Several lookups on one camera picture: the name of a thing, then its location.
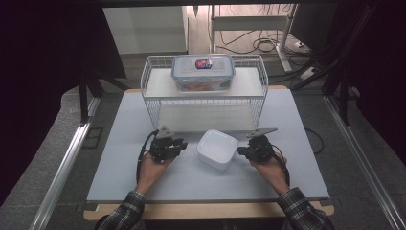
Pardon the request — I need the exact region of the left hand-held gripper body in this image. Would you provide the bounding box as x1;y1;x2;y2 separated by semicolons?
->
148;125;180;163

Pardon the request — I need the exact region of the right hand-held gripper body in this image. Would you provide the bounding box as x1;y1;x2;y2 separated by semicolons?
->
245;127;279;165

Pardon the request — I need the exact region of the white wire rack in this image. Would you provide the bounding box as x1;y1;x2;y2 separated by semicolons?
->
140;54;269;134

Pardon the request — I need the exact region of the white plastic container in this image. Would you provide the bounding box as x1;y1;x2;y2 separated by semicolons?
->
196;128;239;171

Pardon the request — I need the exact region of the clear lidded food box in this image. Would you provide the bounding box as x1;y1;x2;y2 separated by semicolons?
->
170;54;237;94

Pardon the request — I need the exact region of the person's left hand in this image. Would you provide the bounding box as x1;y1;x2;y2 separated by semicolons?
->
139;151;175;195

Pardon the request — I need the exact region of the person's right hand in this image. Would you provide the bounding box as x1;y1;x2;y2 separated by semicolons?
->
250;152;288;196

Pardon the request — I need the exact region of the white power strip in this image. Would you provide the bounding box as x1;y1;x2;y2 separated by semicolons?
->
300;66;318;81

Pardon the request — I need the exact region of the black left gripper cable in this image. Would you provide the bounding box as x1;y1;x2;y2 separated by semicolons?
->
136;129;160;185

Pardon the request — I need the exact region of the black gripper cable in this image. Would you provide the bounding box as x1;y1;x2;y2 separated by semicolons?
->
270;143;291;188
136;129;160;185

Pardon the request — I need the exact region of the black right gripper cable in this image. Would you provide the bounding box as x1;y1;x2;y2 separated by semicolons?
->
270;143;291;188

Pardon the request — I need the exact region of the black floor cable loop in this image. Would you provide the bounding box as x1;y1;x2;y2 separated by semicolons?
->
304;126;326;155

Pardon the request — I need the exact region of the black stand frame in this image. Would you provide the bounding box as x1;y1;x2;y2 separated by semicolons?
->
79;68;130;125

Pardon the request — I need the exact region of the aluminium floor rail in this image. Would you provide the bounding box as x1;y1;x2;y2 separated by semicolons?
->
323;95;406;230
29;97;102;230

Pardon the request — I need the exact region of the black floor cables bundle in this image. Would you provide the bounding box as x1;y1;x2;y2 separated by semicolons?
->
216;28;315;84

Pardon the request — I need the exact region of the white wall panel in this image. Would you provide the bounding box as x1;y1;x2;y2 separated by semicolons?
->
102;5;189;56

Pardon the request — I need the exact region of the white desk frame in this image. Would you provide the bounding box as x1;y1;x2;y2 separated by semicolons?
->
209;3;299;73

